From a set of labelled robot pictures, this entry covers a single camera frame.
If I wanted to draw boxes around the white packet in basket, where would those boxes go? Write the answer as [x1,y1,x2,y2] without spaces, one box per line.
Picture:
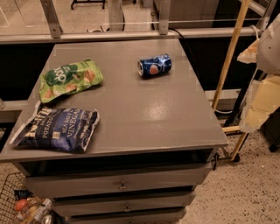
[15,198,52,224]

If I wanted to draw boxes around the yellow wooden frame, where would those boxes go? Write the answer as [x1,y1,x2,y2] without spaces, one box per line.
[212,0,251,161]

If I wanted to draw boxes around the orange item in basket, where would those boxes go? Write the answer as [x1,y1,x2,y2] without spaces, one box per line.
[15,199,28,211]

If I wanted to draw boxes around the green chip bag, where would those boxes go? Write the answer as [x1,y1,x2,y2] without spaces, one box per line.
[39,59,103,103]

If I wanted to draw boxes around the dark blue potato chip bag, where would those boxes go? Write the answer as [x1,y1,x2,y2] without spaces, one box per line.
[10,101,100,153]

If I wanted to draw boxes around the black wire basket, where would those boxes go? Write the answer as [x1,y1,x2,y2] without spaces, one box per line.
[0,172,64,224]

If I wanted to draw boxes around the grey metal railing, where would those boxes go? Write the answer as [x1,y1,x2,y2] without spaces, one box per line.
[0,0,280,46]

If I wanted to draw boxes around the grey drawer cabinet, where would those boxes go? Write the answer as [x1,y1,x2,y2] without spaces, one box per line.
[1,39,227,224]

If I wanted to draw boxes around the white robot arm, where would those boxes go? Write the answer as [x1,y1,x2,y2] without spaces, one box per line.
[256,13,280,75]

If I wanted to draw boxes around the blue pepsi can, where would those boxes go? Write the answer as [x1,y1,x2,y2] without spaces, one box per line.
[138,53,172,78]

